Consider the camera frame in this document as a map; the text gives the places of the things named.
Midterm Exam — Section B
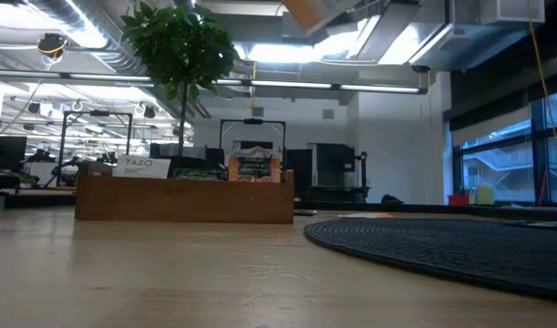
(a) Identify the orange-red tea packet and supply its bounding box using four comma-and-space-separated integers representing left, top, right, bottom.
226, 155, 283, 184

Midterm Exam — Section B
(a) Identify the white orange Tazo tea packet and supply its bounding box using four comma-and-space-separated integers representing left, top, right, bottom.
336, 211, 397, 220
281, 0, 366, 37
111, 155, 172, 179

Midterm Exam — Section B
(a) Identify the black box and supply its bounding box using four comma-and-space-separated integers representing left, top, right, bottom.
285, 148, 314, 183

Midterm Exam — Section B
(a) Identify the white cloth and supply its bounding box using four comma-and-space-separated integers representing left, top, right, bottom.
230, 144, 284, 160

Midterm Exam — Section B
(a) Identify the black cabinet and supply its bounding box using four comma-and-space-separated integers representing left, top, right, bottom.
310, 141, 357, 187

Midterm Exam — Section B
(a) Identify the long ceiling light bar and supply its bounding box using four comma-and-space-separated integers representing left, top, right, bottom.
118, 74, 428, 96

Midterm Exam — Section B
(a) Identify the black stand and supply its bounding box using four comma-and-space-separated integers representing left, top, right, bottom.
354, 150, 370, 204

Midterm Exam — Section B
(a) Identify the wooden three-compartment tray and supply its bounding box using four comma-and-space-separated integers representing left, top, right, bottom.
74, 161, 296, 225

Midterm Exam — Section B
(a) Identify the green plant in black pot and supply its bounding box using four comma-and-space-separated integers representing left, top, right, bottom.
120, 0, 241, 179

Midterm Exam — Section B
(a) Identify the round dark woven placemat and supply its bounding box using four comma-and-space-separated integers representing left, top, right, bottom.
303, 217, 557, 304

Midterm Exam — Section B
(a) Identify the green container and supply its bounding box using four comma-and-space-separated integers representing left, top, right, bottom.
476, 183, 496, 206

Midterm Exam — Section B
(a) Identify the round black ceiling device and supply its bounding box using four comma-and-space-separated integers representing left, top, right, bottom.
36, 32, 69, 58

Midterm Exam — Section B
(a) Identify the black monitor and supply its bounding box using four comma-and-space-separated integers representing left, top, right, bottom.
0, 135, 28, 174

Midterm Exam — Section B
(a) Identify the black aluminium table frame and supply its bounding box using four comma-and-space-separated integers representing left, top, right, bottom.
294, 201, 557, 224

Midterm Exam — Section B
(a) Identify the black window frame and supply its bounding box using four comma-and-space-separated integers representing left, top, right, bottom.
450, 86, 557, 206

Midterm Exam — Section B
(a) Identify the yellow hanging cable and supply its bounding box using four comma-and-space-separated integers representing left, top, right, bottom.
527, 20, 557, 183

